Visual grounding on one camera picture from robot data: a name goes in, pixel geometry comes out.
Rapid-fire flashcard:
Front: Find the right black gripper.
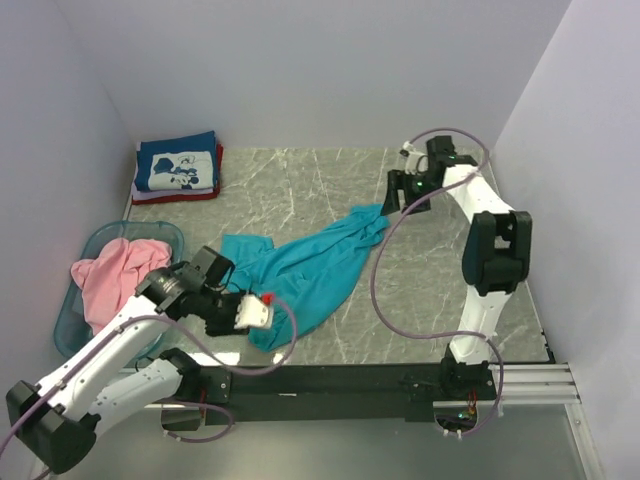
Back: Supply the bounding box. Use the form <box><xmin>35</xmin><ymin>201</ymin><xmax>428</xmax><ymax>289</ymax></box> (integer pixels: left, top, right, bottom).
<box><xmin>380</xmin><ymin>170</ymin><xmax>441</xmax><ymax>217</ymax></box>

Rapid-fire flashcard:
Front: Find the teal t-shirt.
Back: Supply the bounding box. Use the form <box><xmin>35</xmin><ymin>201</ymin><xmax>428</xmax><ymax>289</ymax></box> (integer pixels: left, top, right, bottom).
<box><xmin>221</xmin><ymin>203</ymin><xmax>390</xmax><ymax>337</ymax></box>

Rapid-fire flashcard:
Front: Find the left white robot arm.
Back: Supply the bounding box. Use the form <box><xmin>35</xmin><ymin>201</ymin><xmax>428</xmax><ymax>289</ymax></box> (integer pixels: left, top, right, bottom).
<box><xmin>6</xmin><ymin>247</ymin><xmax>271</xmax><ymax>474</ymax></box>

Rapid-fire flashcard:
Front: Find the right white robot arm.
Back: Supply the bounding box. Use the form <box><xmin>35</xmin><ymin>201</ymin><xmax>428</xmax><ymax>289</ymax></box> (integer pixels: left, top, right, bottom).
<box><xmin>381</xmin><ymin>135</ymin><xmax>533</xmax><ymax>399</ymax></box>

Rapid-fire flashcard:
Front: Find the pink t-shirt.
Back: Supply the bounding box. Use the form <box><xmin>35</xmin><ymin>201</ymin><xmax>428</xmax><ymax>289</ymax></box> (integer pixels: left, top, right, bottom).
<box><xmin>70</xmin><ymin>237</ymin><xmax>172</xmax><ymax>335</ymax></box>

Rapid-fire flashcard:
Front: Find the clear blue plastic bin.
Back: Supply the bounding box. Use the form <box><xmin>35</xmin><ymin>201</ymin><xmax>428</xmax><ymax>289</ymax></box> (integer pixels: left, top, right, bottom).
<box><xmin>53</xmin><ymin>220</ymin><xmax>184</xmax><ymax>359</ymax></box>

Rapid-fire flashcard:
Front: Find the folded blue printed t-shirt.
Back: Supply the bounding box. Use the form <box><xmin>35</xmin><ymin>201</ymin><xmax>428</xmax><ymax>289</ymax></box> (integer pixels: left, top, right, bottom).
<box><xmin>134</xmin><ymin>131</ymin><xmax>219</xmax><ymax>192</ymax></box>

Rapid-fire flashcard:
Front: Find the folded red t-shirt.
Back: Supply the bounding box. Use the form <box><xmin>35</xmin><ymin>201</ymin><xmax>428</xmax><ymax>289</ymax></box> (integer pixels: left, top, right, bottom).
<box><xmin>131</xmin><ymin>143</ymin><xmax>224</xmax><ymax>205</ymax></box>

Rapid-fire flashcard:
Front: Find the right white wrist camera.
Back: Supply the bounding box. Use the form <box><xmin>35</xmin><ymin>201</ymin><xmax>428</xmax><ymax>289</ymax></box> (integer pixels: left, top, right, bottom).
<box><xmin>399</xmin><ymin>141</ymin><xmax>428</xmax><ymax>175</ymax></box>

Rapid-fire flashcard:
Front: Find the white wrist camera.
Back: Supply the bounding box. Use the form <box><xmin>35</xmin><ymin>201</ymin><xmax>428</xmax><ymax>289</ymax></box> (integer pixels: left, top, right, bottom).
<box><xmin>399</xmin><ymin>141</ymin><xmax>428</xmax><ymax>175</ymax></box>
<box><xmin>234</xmin><ymin>294</ymin><xmax>274</xmax><ymax>330</ymax></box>

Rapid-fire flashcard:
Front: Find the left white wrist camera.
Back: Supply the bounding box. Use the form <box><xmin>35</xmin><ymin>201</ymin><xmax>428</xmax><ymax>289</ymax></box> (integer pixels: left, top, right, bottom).
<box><xmin>234</xmin><ymin>294</ymin><xmax>274</xmax><ymax>330</ymax></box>

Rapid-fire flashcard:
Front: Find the aluminium rail frame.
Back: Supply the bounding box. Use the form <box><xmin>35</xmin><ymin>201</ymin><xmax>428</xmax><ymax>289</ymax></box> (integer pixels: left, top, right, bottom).
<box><xmin>27</xmin><ymin>362</ymin><xmax>606</xmax><ymax>480</ymax></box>

